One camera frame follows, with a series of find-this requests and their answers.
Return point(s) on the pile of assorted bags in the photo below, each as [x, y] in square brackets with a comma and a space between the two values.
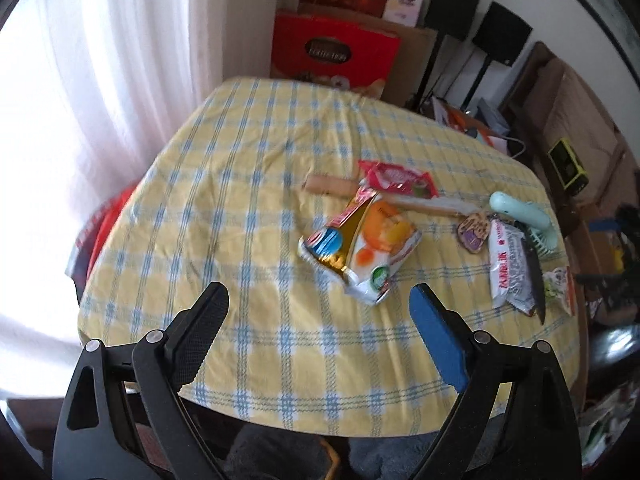
[605, 425]

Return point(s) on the yellow plaid tablecloth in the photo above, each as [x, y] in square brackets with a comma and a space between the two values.
[250, 185]

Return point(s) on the white curtain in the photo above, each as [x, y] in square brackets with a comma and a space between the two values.
[100, 85]

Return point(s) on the brown sofa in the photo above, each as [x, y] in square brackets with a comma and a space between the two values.
[575, 105]

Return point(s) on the black speaker stand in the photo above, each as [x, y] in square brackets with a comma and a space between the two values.
[477, 82]
[430, 70]

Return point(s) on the green portable radio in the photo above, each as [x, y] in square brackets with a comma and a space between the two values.
[565, 165]

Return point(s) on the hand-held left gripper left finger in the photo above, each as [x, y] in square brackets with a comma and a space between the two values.
[202, 325]

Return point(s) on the wooden rolling pin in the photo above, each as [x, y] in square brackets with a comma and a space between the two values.
[330, 185]

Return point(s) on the cardboard box of clutter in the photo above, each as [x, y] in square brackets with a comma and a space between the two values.
[465, 120]

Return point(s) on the red gift box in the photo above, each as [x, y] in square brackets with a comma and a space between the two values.
[335, 50]

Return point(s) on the black speaker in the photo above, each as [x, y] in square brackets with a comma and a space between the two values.
[500, 35]
[452, 2]

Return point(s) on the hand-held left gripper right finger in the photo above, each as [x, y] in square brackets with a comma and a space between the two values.
[437, 335]

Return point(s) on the yellow plastic bag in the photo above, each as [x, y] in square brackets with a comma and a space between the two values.
[619, 256]

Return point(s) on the white green snack packet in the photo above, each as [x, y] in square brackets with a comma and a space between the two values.
[557, 287]

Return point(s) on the framed ink painting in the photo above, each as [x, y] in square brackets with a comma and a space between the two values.
[610, 0]

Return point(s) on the dark wooden coffee table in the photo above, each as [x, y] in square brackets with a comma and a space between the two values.
[615, 350]

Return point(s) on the mint handheld fan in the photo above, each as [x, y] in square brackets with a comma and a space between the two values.
[515, 210]

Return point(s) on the white red snack packet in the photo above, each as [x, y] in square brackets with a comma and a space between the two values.
[505, 270]

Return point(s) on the orange cake snack bag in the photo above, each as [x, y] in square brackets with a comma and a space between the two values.
[375, 245]

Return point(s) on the large brown cardboard box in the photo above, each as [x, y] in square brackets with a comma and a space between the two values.
[410, 60]

